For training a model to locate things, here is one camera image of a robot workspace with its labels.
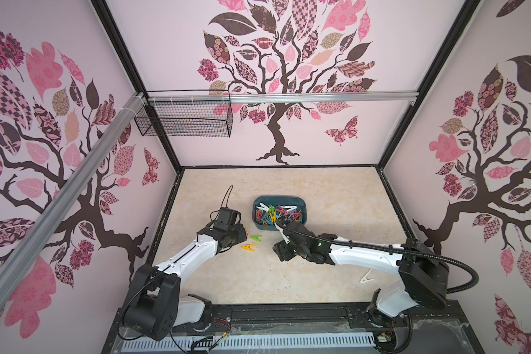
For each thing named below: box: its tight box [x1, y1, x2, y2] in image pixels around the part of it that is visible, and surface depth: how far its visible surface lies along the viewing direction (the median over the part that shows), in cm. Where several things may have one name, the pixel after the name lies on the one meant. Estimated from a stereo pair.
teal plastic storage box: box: [252, 194, 308, 231], surface depth 102 cm
